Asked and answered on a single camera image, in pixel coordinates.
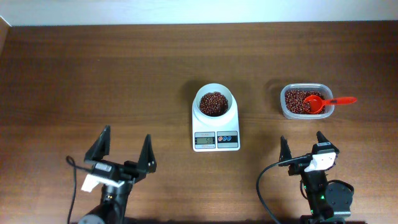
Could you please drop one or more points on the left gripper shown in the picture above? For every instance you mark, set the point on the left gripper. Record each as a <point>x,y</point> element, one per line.
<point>132,173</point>

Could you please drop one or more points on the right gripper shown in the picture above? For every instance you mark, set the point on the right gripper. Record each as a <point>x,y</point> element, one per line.
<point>285,154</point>

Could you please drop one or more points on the orange plastic measuring scoop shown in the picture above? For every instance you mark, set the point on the orange plastic measuring scoop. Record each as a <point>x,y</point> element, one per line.
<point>313,104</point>

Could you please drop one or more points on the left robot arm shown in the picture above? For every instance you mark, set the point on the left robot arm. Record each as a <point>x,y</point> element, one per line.
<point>112,205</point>

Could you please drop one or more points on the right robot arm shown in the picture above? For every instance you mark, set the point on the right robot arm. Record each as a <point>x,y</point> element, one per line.
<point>329,200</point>

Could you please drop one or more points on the white digital kitchen scale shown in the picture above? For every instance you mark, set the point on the white digital kitchen scale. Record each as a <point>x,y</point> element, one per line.
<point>212,134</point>

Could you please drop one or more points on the red beans in bowl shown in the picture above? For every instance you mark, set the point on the red beans in bowl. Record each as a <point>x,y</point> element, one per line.
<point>213,104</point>

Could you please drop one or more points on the white round bowl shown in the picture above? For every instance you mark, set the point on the white round bowl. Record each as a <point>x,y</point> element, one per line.
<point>210,88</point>

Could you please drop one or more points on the clear plastic container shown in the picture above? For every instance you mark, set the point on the clear plastic container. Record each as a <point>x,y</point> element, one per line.
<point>323,89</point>

